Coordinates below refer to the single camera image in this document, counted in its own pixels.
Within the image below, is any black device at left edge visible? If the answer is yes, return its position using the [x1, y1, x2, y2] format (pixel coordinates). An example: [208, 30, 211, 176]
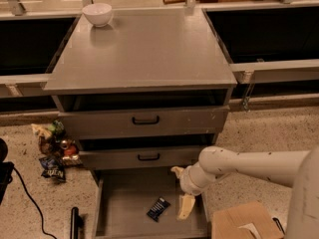
[0, 138, 14, 204]

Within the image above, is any brown cardboard box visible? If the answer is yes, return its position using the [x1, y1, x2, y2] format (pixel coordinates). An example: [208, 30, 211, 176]
[211, 201, 284, 239]

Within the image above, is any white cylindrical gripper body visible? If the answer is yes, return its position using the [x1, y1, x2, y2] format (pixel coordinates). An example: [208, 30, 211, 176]
[179, 162, 216, 196]

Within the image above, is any right dark bin table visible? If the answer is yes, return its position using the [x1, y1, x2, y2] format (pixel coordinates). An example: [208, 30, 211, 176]
[203, 6, 319, 99]

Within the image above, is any red and silver can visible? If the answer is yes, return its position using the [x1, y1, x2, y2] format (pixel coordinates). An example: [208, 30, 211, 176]
[60, 139, 78, 160]

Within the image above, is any white ceramic bowl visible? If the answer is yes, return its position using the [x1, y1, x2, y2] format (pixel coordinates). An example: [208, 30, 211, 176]
[82, 3, 113, 27]

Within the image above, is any black cable on floor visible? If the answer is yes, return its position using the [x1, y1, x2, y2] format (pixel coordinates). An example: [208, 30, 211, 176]
[12, 166, 58, 239]

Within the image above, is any dark blue snack bag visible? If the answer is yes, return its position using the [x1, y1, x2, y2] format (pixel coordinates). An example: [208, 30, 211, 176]
[39, 156, 66, 182]

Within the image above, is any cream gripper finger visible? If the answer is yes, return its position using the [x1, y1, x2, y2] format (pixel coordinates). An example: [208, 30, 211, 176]
[170, 166, 184, 179]
[176, 194, 195, 220]

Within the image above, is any yellow snack bag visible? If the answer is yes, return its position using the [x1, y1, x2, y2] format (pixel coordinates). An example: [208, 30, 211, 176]
[31, 123, 53, 139]

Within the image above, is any grey drawer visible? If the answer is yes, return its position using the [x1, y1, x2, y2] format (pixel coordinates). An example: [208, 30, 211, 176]
[80, 145, 203, 170]
[92, 167, 210, 239]
[59, 107, 229, 139]

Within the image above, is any black cylindrical post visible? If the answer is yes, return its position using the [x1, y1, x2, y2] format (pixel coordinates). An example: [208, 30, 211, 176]
[70, 207, 84, 239]

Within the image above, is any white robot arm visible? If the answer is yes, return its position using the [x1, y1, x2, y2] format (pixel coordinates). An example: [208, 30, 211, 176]
[171, 146, 319, 239]

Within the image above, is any left dark bin table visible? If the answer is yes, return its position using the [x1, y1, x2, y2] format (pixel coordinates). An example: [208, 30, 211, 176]
[0, 14, 79, 114]

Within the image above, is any grey middle drawer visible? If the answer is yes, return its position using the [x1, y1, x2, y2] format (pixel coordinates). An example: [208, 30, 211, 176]
[80, 145, 203, 170]

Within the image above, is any green snack bag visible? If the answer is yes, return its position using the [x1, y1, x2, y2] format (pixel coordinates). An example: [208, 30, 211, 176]
[48, 119, 65, 136]

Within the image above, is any grey top drawer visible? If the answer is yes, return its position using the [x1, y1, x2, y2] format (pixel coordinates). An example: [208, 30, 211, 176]
[59, 107, 229, 139]

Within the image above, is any grey bottom drawer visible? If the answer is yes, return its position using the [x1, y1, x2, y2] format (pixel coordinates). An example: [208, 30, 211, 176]
[92, 167, 210, 239]

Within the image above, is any dark bin table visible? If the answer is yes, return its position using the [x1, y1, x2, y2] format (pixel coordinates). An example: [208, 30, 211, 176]
[0, 14, 79, 114]
[203, 6, 319, 99]

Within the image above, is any wooden stick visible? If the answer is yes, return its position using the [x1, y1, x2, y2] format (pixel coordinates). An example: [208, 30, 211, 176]
[162, 0, 199, 5]

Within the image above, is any dark blue rxbar wrapper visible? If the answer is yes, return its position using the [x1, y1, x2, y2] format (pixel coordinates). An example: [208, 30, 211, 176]
[147, 197, 170, 222]

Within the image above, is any grey drawer cabinet with counter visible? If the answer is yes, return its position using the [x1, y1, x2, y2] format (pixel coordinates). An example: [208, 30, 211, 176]
[43, 6, 238, 239]

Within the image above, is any brown snack bag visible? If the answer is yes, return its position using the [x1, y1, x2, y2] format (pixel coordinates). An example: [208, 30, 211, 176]
[38, 136, 59, 155]

